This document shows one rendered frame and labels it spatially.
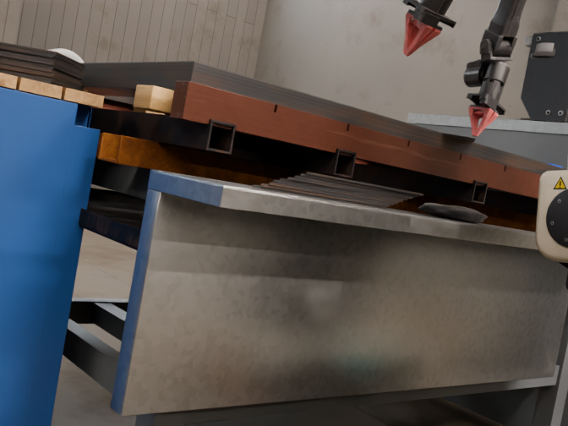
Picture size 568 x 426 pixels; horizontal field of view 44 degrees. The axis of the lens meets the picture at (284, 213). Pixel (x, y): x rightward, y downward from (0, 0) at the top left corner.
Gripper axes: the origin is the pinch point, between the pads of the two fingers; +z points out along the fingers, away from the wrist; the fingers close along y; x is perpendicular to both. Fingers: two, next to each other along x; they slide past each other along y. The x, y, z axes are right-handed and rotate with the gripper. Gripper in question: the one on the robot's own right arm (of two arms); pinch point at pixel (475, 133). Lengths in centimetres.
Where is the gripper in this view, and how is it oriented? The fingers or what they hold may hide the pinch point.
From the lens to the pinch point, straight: 194.3
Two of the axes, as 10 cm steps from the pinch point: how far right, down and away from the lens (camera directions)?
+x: 6.3, 1.6, -7.6
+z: -3.6, 9.3, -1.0
